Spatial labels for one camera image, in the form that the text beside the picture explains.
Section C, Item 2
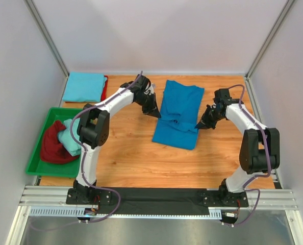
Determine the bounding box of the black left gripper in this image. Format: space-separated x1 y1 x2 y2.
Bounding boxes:
135 93 161 119

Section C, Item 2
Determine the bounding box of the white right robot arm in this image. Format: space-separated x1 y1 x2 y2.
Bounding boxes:
195 88 280 207

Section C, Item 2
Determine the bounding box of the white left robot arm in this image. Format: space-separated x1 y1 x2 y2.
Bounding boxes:
66 74 161 205

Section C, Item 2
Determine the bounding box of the folded red t shirt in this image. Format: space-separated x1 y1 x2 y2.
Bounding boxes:
64 75 109 104

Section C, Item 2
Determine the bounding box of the folded light blue t shirt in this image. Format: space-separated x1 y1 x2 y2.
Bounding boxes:
62 71 108 103

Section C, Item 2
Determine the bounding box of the mint green t shirt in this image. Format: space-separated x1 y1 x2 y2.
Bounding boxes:
57 119 81 157

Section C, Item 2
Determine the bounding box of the dark red t shirt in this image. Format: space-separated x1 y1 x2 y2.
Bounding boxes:
40 120 79 165

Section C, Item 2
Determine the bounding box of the green plastic bin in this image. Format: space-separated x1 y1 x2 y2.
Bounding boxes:
26 107 81 178

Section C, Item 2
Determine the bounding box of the right aluminium frame post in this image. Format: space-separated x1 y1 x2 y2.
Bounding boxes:
245 0 297 80

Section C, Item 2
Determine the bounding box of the aluminium frame post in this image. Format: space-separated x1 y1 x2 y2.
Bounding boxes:
245 0 297 80
24 0 69 78

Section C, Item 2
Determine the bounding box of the grey slotted cable duct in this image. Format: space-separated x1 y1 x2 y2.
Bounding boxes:
29 206 238 220

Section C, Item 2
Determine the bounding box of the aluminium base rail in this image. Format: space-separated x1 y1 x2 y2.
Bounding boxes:
19 185 299 210

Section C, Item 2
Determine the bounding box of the left aluminium frame post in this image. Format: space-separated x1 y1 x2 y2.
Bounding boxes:
24 0 69 78

